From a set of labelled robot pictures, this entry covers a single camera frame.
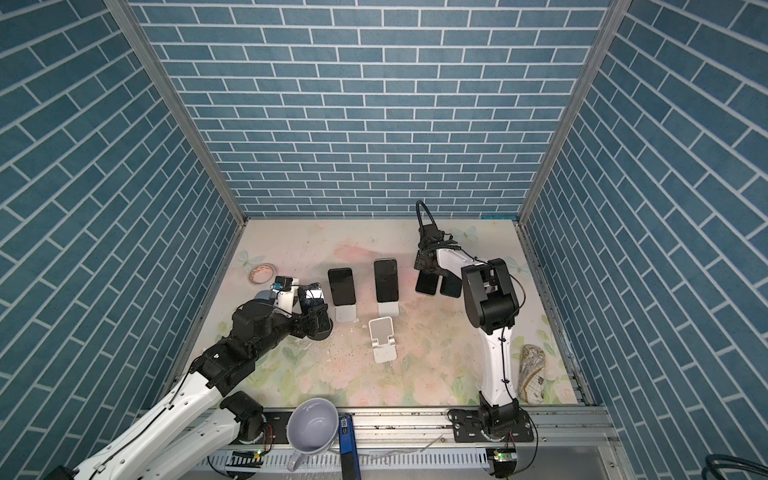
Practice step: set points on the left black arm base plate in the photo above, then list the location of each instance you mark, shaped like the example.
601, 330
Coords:
269, 429

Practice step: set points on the white slotted cable duct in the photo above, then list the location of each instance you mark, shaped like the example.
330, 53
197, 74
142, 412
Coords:
277, 461

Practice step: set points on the roll of tape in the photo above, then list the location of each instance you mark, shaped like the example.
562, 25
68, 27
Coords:
261, 274

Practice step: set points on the white phone stand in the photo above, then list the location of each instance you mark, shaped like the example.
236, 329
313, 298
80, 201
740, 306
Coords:
381, 331
346, 314
388, 309

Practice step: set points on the blue handheld tool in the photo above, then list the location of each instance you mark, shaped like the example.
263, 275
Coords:
349, 458

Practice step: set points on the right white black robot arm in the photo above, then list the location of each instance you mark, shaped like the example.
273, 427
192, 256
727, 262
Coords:
491, 305

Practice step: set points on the white ceramic mug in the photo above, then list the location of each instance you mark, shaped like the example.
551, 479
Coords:
311, 429

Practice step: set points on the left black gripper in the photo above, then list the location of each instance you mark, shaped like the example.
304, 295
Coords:
314, 325

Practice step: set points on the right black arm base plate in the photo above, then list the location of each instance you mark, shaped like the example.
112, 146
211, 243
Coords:
467, 427

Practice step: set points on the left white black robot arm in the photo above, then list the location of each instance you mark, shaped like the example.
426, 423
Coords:
206, 411

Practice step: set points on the phone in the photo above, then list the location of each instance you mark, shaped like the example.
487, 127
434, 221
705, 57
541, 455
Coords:
386, 280
451, 286
342, 286
427, 283

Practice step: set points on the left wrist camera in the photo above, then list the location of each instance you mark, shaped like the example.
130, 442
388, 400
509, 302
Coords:
283, 288

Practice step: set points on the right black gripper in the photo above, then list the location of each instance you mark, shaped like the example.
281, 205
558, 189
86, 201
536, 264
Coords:
421, 258

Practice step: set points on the aluminium front rail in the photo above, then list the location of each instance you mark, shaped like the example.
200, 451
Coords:
412, 427

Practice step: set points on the round black phone stand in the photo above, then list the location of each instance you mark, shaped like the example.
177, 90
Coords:
318, 329

